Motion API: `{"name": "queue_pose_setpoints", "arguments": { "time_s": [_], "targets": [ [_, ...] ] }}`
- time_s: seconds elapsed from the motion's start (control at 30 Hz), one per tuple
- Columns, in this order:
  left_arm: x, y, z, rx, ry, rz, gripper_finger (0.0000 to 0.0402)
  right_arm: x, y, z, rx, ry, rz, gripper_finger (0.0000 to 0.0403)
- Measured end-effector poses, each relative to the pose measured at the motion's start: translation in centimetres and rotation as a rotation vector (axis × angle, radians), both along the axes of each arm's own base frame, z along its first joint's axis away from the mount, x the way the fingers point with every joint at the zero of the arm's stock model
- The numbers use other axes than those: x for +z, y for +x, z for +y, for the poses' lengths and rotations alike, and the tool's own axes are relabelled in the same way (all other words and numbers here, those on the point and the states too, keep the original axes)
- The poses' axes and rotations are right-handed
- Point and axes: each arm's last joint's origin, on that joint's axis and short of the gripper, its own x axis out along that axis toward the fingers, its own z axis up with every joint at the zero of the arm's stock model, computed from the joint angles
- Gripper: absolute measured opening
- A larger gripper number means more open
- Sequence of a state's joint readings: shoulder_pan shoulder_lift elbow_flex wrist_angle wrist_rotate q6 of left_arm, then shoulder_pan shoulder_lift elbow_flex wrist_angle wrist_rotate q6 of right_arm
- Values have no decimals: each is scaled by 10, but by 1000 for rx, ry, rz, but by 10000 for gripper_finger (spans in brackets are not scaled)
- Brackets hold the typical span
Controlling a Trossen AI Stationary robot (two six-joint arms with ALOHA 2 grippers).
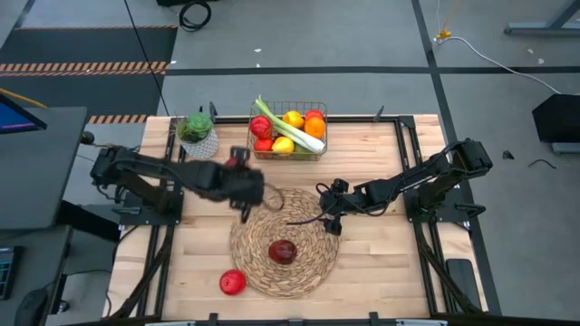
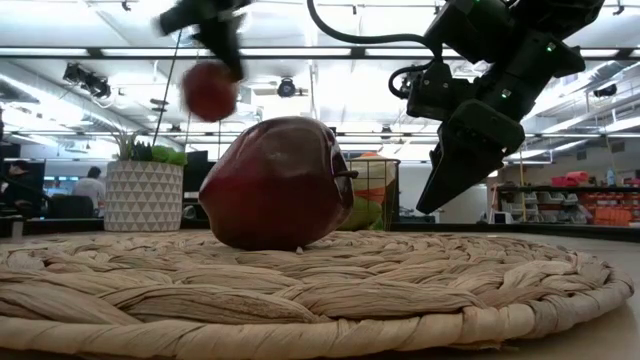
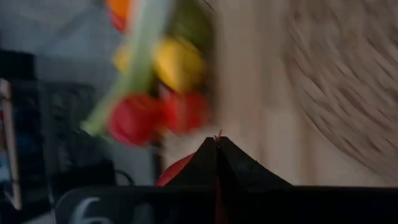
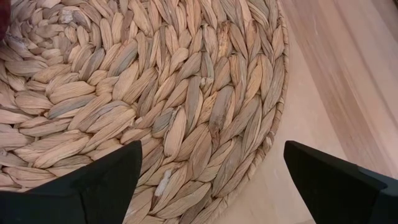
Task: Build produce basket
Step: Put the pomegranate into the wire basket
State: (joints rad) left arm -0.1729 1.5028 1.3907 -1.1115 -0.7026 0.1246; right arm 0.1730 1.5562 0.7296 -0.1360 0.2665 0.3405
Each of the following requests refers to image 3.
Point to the red pomegranate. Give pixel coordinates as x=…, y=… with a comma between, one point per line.
x=133, y=119

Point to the green pear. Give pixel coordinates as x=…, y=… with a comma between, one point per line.
x=192, y=25

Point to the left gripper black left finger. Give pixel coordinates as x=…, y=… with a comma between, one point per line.
x=192, y=193

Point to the round woven placemat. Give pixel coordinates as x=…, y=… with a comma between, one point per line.
x=342, y=77

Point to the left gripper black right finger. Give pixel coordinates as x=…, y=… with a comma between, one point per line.
x=264, y=202

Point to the red apple with stem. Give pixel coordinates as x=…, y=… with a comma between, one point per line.
x=174, y=172

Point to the bright red round fruit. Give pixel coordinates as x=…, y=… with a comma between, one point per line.
x=186, y=110

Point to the green and white leek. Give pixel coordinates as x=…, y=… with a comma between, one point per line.
x=136, y=62

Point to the orange citrus fruit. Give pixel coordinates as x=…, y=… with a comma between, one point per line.
x=119, y=6

